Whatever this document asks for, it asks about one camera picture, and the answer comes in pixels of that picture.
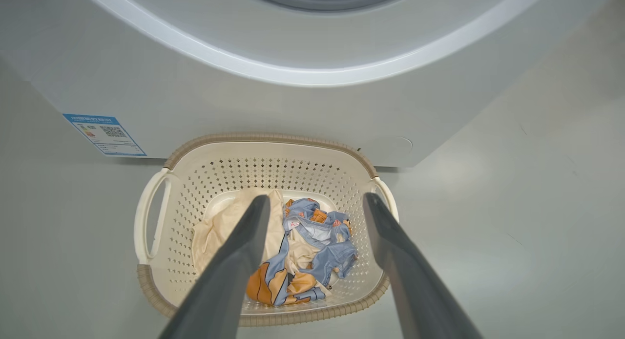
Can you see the cream perforated laundry basket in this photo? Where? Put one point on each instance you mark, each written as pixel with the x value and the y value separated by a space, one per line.
pixel 244 168

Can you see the round filter cover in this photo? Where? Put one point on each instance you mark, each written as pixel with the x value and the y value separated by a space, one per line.
pixel 390 151

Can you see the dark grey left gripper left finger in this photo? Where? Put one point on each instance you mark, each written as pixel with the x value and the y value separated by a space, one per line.
pixel 229 270

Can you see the blue and cream cartoon garment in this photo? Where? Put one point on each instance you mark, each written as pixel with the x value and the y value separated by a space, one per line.
pixel 317 251

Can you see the blue energy label sticker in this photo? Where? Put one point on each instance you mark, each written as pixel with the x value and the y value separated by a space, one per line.
pixel 105 135

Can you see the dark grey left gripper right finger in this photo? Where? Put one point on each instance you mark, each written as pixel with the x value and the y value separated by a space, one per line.
pixel 410 280

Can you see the white front-load washing machine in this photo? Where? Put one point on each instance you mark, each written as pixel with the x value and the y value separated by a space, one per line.
pixel 195 104

